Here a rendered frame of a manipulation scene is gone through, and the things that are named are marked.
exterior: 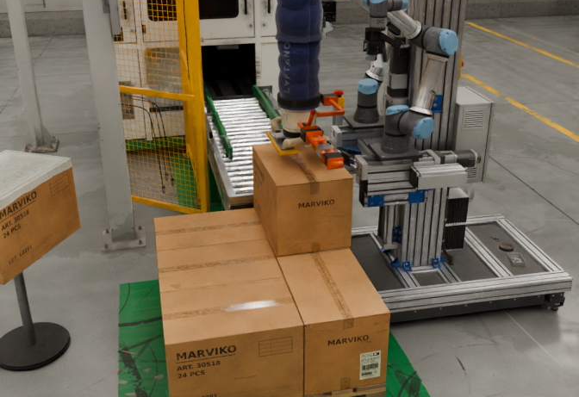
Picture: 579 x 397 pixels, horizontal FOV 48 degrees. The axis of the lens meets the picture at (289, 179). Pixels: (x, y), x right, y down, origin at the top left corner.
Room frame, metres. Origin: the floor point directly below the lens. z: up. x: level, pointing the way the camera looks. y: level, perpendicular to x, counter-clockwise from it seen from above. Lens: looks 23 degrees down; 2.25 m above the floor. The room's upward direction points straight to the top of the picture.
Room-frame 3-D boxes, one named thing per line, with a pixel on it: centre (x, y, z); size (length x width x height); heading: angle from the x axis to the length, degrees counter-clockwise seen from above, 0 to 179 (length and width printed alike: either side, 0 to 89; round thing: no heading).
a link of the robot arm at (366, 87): (3.67, -0.46, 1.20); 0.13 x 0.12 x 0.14; 170
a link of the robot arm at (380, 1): (2.90, -0.39, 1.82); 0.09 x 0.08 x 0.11; 127
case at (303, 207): (3.26, -0.06, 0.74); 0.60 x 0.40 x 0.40; 15
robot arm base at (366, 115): (3.67, -0.45, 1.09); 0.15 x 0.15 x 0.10
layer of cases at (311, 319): (2.90, 0.17, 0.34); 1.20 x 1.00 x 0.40; 13
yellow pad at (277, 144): (3.25, 0.04, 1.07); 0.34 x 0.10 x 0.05; 14
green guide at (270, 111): (5.16, 0.10, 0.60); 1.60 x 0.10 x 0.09; 13
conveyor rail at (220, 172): (4.68, 0.60, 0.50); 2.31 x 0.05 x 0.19; 13
